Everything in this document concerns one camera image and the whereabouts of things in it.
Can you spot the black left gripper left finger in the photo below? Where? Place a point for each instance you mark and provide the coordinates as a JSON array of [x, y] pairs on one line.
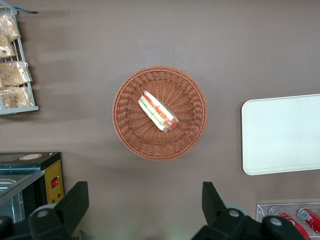
[[67, 207]]

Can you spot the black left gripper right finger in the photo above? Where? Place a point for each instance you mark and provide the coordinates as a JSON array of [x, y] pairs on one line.
[[217, 215]]

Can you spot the white plastic tray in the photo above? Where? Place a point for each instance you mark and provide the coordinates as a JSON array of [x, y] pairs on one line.
[[282, 135]]

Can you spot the black food warmer cabinet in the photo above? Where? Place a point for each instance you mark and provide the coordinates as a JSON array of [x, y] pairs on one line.
[[53, 175]]

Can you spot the clear acrylic can holder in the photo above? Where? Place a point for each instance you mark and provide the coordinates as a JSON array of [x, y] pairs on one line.
[[261, 210]]

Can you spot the red cola can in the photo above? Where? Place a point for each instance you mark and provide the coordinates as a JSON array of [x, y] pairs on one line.
[[287, 217], [311, 218]]

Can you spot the brown wicker basket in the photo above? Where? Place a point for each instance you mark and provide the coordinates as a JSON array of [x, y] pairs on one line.
[[130, 120]]

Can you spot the wrapped sandwich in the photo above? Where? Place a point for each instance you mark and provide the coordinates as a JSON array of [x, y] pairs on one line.
[[157, 111]]

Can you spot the bagged bread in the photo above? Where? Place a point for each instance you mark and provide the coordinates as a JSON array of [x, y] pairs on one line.
[[15, 73], [16, 97], [5, 48], [10, 26]]

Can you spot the blue tape strip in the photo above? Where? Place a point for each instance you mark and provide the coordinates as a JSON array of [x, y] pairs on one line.
[[27, 10]]

